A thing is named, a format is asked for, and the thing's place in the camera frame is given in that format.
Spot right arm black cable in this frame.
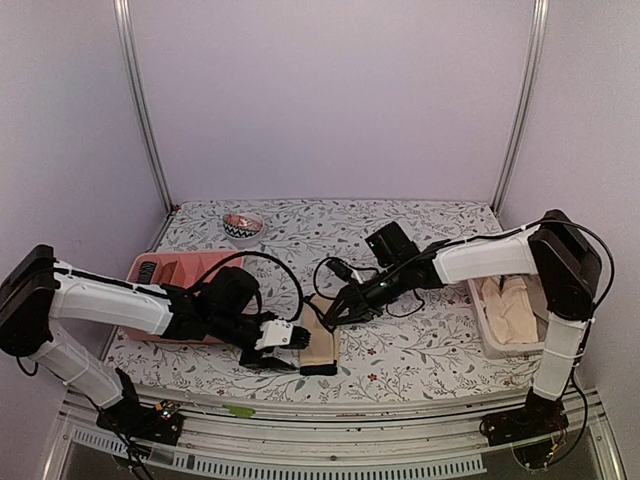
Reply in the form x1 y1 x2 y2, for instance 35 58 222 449
312 255 426 319

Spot cream garment in basket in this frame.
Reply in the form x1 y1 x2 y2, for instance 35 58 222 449
480 276 538 345

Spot left aluminium frame post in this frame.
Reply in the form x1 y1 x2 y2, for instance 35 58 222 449
113 0 174 214

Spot aluminium frame post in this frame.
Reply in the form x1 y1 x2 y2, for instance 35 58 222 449
491 0 550 217
113 0 174 214

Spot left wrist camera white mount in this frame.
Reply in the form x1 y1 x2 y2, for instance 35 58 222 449
254 319 311 350

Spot grey garment in basket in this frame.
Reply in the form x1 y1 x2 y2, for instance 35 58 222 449
534 312 549 342

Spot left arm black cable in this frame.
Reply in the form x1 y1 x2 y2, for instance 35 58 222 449
197 252 306 326

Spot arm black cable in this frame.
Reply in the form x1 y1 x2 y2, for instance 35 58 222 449
197 252 306 326
312 255 426 319

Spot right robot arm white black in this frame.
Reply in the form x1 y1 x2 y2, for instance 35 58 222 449
321 210 603 436

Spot green tape piece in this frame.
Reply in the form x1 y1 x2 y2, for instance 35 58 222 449
223 404 255 419

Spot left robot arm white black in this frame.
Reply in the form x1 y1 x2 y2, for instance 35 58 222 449
1 245 310 434

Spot floral patterned table mat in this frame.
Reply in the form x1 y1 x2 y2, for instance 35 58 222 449
106 199 539 404

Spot right aluminium frame post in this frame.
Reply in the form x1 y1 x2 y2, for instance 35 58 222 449
491 0 550 217

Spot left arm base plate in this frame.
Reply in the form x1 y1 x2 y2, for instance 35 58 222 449
97 399 185 446

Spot cream underwear navy trim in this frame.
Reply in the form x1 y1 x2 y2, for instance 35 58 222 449
299 295 340 376

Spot aluminium front rail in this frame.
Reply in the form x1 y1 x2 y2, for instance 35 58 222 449
37 386 630 479

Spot white plastic laundry basket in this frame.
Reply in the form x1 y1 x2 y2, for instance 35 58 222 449
467 275 548 360

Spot black white rolled underwear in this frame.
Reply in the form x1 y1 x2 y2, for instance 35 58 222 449
136 261 157 285

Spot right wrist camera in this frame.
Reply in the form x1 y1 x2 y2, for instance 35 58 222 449
327 259 362 284

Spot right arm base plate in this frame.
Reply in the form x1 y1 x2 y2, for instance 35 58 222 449
479 406 569 446

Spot small patterned bowl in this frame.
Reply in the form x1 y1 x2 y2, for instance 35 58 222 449
222 213 265 240

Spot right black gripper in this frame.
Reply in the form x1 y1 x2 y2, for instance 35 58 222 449
322 263 407 328

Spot brown rolled underwear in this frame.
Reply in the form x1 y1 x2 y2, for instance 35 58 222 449
158 261 178 285

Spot pink divided organizer box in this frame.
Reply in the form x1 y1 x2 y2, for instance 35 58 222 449
122 250 236 345

